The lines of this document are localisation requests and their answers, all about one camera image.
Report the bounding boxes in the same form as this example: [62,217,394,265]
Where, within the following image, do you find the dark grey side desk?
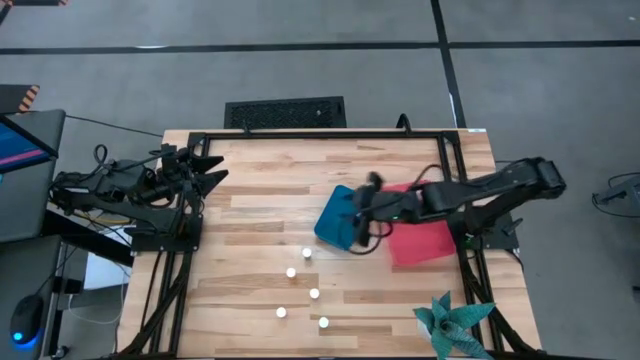
[0,234,64,360]

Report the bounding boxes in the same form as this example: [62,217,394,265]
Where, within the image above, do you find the black metal table frame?
[117,128,547,360]

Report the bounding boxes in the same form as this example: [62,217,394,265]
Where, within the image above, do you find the red cloth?
[382,180,458,268]

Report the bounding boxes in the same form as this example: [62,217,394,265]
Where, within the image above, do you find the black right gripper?
[353,171,426,248]

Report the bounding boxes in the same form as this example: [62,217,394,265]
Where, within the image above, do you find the black computer mouse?
[9,293,45,348]

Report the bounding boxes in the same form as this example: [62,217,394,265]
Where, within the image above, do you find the hazard-striped black block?
[0,83,41,115]

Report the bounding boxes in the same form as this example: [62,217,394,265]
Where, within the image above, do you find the black floor stand with cable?
[591,172,640,220]

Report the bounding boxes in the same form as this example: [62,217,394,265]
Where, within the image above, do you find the white box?
[82,249,134,292]

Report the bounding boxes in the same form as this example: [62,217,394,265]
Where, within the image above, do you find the teal artificial plant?
[412,291,497,360]

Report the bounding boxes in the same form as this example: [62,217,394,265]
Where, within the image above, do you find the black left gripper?
[159,143,230,202]

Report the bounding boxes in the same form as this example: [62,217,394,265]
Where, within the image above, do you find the blue plastic bin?
[313,183,363,252]

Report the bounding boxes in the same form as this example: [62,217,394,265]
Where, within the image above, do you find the computer monitor with blue screen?
[0,108,67,176]

